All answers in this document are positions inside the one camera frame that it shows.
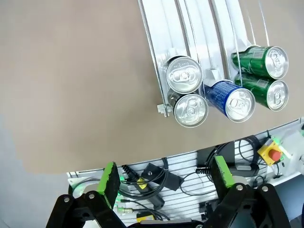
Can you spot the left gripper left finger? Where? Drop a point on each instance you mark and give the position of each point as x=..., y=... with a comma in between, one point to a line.
x=110, y=183

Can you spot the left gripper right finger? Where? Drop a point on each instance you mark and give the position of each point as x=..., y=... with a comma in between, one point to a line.
x=221, y=175

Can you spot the yellow black connector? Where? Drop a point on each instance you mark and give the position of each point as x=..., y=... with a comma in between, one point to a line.
x=145, y=216

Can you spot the yellow red emergency stop button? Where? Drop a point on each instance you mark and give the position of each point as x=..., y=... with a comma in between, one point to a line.
x=274, y=154

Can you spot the black Pepsi can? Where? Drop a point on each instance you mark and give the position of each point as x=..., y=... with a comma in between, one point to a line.
x=191, y=110

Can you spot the blue Pepsi can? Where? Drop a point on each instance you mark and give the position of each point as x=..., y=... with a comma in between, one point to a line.
x=240, y=105

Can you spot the green Sprite can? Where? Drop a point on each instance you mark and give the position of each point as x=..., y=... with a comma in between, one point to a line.
x=275, y=62
x=276, y=95

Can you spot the upper silver can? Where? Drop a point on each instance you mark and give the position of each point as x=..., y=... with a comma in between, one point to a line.
x=184, y=76

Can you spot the white can dispenser rack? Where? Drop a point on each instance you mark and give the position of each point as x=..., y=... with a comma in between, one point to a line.
x=164, y=31

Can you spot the black metal bracket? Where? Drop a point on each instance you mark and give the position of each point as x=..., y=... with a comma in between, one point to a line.
x=172, y=181

